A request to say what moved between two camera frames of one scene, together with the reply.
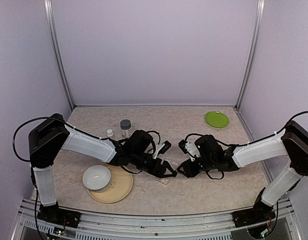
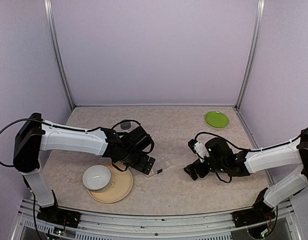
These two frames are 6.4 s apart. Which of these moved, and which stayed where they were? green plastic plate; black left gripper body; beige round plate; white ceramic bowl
Moved: black left gripper body
Stayed: beige round plate; green plastic plate; white ceramic bowl
